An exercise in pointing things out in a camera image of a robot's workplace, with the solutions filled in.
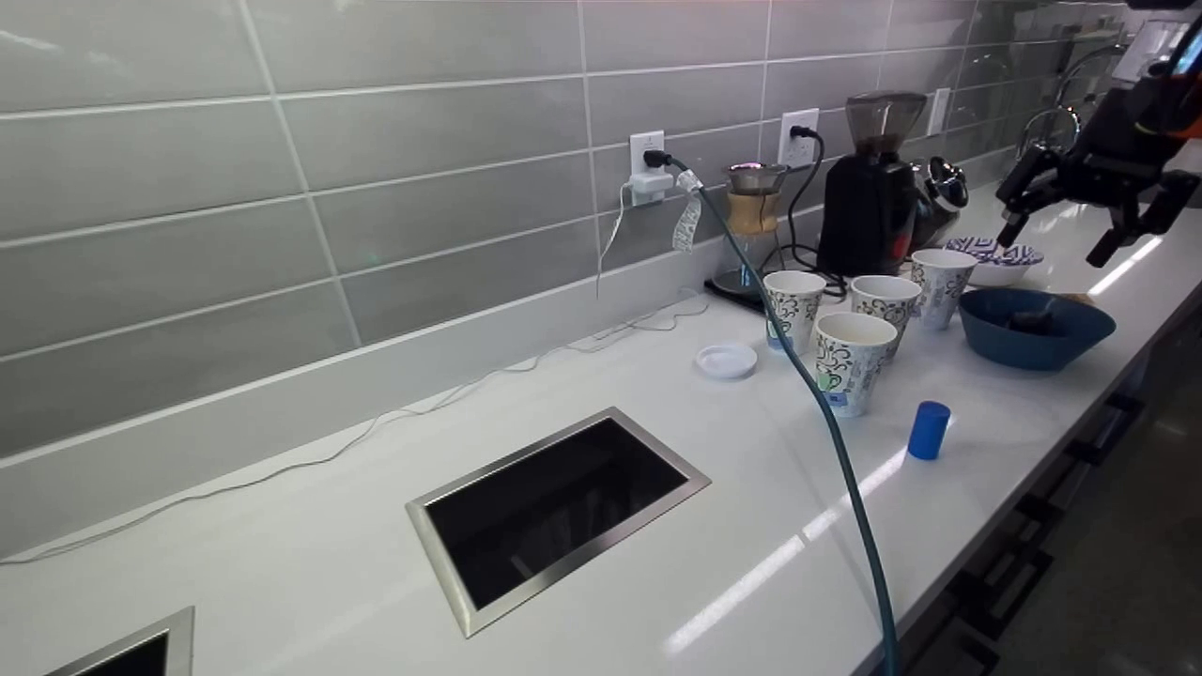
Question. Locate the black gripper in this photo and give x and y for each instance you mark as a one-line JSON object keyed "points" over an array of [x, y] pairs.
{"points": [[1121, 154]]}

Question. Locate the black avocado-shaped object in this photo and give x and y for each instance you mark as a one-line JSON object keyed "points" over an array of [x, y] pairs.
{"points": [[1036, 317]]}

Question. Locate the white black Franka robot arm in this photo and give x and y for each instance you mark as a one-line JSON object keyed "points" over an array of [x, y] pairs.
{"points": [[1158, 57]]}

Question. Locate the blue white patterned bowl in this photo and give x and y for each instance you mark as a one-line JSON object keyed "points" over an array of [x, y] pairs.
{"points": [[993, 256]]}

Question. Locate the dark blue bowl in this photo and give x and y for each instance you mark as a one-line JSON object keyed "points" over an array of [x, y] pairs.
{"points": [[1001, 343]]}

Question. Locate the shiny dark kettle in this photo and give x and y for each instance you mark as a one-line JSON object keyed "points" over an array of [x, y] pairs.
{"points": [[942, 192]]}

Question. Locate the patterned white paper cup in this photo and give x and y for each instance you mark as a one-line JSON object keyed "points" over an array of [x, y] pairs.
{"points": [[791, 307], [889, 303], [942, 285], [852, 365]]}

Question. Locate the black coffee grinder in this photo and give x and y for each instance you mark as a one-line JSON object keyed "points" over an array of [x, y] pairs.
{"points": [[870, 201]]}

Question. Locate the small blue cylinder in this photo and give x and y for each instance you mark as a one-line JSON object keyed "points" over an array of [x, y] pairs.
{"points": [[928, 429]]}

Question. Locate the dark lower cabinet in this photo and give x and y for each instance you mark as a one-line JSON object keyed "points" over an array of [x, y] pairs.
{"points": [[1103, 500]]}

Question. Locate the black scale under carafe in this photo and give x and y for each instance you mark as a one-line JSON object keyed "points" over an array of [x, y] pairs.
{"points": [[735, 290]]}

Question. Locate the white round lid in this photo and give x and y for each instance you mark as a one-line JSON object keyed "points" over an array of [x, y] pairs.
{"points": [[725, 362]]}

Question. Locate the white plug adapter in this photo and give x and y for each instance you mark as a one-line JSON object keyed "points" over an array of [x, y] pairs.
{"points": [[651, 188]]}

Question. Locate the white wall outlet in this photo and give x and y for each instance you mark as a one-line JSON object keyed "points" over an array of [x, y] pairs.
{"points": [[942, 111], [647, 152], [798, 133]]}

